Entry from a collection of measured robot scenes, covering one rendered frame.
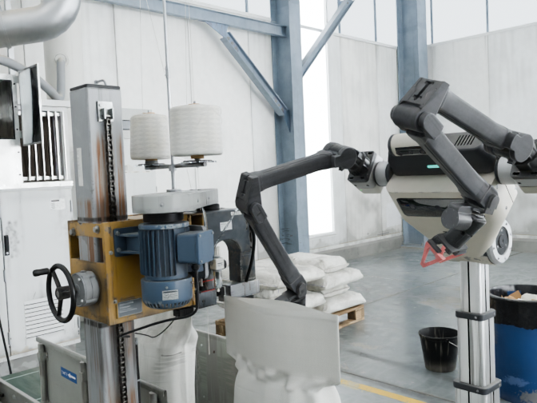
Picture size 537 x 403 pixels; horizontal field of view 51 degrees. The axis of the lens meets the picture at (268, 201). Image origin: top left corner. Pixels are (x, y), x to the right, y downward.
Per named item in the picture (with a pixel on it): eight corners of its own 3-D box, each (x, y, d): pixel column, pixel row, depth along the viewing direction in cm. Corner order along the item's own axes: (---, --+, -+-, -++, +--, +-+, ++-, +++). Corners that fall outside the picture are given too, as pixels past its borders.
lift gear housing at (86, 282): (101, 306, 173) (98, 270, 173) (84, 310, 169) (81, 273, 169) (84, 301, 181) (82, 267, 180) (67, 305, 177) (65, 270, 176)
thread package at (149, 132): (180, 159, 197) (178, 111, 196) (145, 160, 187) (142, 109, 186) (157, 161, 208) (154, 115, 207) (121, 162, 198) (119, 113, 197)
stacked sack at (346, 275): (367, 281, 549) (366, 266, 548) (322, 294, 501) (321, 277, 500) (332, 277, 580) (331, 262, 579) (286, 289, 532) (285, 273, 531)
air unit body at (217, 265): (228, 290, 196) (225, 245, 195) (217, 293, 193) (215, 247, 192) (219, 289, 199) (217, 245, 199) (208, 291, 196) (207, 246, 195)
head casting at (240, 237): (257, 279, 214) (253, 201, 213) (206, 290, 197) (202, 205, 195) (207, 272, 235) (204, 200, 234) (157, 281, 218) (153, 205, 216)
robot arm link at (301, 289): (305, 281, 199) (292, 272, 206) (279, 296, 194) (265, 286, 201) (310, 309, 204) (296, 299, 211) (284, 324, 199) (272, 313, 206)
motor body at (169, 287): (203, 303, 170) (199, 221, 169) (161, 313, 160) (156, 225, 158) (173, 297, 181) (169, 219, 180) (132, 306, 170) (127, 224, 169)
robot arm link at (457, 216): (501, 196, 151) (475, 186, 158) (475, 190, 144) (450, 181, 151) (486, 237, 153) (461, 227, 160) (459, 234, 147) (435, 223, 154)
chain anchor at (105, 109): (117, 121, 175) (116, 101, 175) (102, 121, 172) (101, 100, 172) (112, 121, 177) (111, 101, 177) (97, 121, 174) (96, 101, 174)
